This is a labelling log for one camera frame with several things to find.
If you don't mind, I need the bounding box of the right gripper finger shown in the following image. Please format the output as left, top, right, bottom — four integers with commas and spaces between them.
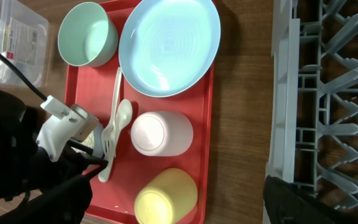
263, 175, 358, 224

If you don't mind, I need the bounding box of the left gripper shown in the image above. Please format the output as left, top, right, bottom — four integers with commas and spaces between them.
20, 139, 108, 223

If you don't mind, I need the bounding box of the mint green bowl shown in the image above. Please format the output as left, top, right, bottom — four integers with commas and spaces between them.
58, 2, 119, 67

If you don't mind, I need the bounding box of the light blue plate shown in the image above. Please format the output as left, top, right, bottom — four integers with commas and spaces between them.
119, 0, 221, 98

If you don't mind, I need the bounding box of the light blue rice bowl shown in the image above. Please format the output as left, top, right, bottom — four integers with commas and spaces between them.
82, 124, 104, 158

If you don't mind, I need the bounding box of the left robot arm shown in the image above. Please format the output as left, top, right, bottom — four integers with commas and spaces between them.
0, 90, 106, 224

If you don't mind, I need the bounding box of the grey dishwasher rack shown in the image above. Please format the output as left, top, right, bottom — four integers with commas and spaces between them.
265, 0, 358, 223

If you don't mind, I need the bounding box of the clear plastic waste bin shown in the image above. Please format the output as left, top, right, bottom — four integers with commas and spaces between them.
0, 0, 49, 87

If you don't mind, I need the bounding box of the white plastic fork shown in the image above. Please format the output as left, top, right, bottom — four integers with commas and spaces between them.
101, 67, 122, 156

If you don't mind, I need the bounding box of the white plastic spoon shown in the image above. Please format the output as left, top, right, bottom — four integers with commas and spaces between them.
98, 99, 133, 182

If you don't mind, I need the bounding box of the white plastic cup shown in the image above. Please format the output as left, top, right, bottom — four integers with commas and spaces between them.
131, 111, 194, 157

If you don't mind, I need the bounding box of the red serving tray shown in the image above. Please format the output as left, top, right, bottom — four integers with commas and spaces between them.
63, 0, 216, 224

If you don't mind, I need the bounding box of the yellow plastic cup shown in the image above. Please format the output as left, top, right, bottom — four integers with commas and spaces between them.
134, 168, 198, 224

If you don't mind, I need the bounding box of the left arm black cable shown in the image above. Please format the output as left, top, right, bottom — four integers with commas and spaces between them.
0, 42, 48, 102

